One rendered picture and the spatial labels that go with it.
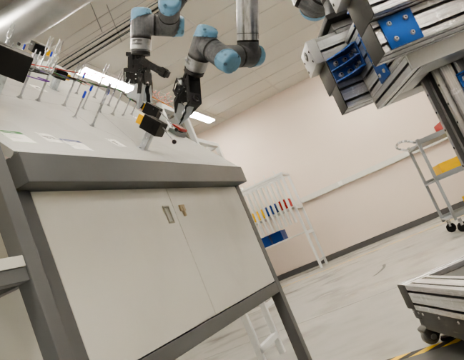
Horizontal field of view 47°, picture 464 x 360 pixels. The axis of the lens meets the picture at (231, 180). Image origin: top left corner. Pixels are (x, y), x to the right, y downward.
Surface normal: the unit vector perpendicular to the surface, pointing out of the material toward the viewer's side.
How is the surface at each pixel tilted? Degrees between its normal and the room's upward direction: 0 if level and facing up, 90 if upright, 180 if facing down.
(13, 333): 90
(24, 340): 90
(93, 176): 90
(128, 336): 90
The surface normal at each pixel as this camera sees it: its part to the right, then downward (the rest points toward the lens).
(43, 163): 0.84, -0.41
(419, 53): -0.01, -0.17
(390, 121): -0.33, -0.03
